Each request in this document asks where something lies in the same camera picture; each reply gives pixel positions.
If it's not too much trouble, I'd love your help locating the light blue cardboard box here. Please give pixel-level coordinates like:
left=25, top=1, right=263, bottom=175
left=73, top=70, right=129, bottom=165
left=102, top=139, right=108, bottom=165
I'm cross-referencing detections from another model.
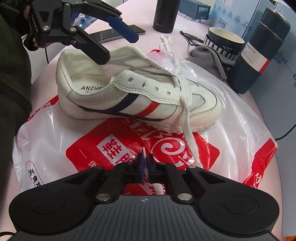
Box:
left=250, top=1, right=296, bottom=237

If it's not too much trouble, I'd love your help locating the black smartphone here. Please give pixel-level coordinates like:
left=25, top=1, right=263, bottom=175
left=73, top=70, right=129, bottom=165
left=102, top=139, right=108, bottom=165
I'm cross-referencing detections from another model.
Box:
left=90, top=25, right=146, bottom=44

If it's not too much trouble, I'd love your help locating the white shoelace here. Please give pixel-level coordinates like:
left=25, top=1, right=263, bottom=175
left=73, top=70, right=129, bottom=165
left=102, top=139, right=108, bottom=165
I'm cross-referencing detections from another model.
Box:
left=135, top=58, right=220, bottom=167

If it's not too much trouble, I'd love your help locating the black pen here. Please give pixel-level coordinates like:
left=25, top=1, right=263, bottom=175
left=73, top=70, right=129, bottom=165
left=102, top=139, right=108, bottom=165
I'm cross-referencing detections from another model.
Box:
left=180, top=31, right=204, bottom=47

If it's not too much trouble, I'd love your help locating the white sneaker with stripes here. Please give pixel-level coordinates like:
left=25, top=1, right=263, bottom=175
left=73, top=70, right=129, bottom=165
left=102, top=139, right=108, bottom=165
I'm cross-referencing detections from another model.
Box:
left=56, top=47, right=222, bottom=133

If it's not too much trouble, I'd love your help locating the black steel tumbler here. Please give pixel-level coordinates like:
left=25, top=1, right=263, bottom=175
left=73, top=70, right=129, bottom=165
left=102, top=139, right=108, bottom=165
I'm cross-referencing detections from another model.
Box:
left=152, top=0, right=180, bottom=34

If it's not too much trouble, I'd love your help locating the person left forearm sleeve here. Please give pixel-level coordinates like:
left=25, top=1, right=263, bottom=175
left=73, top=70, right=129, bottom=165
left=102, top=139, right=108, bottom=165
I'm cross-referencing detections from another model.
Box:
left=1, top=1, right=32, bottom=196

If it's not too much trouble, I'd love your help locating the person left hand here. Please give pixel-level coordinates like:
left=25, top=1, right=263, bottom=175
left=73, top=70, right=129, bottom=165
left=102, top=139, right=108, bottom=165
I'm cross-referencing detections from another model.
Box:
left=23, top=5, right=52, bottom=48

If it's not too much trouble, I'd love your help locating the grey cloth pouch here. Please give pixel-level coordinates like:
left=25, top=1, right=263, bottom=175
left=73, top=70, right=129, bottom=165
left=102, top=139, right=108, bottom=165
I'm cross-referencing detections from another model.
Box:
left=186, top=45, right=235, bottom=82

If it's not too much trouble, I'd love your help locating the red white plastic bag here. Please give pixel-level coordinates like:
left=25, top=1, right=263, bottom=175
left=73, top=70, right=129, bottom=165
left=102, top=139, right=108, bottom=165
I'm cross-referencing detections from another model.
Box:
left=13, top=50, right=278, bottom=192

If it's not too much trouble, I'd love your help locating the small dark blue box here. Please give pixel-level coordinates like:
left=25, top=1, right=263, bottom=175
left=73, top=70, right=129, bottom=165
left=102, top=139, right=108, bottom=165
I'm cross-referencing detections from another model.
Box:
left=179, top=0, right=211, bottom=20

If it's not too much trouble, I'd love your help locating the black white ceramic mug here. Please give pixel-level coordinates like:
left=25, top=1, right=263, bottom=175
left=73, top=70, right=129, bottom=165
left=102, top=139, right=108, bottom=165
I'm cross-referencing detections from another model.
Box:
left=203, top=27, right=245, bottom=61

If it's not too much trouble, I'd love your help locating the black power cable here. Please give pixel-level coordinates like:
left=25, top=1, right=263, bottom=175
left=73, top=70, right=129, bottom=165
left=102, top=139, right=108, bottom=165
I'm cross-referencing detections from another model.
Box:
left=273, top=122, right=296, bottom=141

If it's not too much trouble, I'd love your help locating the dark blue thermos bottle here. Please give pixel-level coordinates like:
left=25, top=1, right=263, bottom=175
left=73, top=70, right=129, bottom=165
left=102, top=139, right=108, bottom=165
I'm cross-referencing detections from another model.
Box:
left=227, top=8, right=291, bottom=94

